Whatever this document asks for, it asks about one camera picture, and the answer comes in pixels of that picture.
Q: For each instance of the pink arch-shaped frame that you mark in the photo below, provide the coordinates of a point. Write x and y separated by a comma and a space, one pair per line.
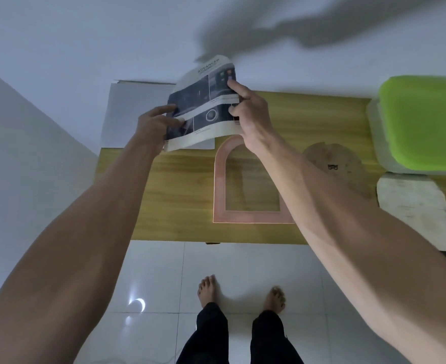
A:
220, 185

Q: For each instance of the person's left forearm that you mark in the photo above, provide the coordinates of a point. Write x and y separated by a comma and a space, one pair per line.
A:
78, 238

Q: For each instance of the person's right thumb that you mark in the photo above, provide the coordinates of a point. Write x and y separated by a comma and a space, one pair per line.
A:
234, 111

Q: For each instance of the person's left thumb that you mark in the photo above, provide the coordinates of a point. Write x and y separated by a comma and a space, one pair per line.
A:
175, 123

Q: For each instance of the white arch-shaped board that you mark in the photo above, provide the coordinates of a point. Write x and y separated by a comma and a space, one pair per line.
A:
412, 208

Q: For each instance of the person's right foot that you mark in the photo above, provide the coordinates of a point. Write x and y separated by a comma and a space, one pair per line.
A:
274, 301

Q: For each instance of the white paper sheet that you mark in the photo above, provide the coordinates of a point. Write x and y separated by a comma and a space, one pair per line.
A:
131, 109

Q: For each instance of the person's foot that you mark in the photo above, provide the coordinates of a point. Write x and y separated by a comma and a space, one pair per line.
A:
274, 301
207, 291

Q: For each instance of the person's left hand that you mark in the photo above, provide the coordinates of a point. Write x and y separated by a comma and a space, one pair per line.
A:
150, 128

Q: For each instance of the person's left foot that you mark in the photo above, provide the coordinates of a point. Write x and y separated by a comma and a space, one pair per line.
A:
207, 291

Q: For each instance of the brown arch-shaped wooden board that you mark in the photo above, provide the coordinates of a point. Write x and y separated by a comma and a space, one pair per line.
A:
346, 159

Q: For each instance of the person's right hand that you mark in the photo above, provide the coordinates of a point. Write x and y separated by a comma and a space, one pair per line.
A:
255, 123

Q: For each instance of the person's right forearm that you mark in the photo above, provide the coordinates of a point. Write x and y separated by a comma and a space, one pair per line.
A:
352, 231

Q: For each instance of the dark printed booklet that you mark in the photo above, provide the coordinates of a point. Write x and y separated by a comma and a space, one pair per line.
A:
200, 98

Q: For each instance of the black trousers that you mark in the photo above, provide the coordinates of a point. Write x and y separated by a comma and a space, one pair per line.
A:
211, 333

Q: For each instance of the white container with green lid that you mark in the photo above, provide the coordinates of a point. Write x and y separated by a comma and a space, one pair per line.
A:
424, 121

